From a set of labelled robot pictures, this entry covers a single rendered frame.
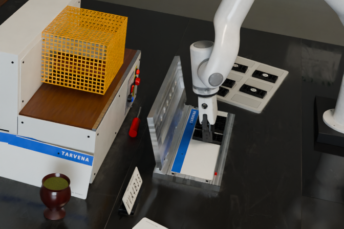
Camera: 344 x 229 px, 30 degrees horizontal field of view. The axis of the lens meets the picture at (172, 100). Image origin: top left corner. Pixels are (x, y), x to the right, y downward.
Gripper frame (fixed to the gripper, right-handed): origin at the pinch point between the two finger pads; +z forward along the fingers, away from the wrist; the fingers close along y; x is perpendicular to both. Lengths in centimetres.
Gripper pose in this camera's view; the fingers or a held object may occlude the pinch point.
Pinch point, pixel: (208, 132)
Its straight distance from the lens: 213.8
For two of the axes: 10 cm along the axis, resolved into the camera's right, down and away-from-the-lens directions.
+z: 0.8, 8.8, 4.6
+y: 1.9, -4.7, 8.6
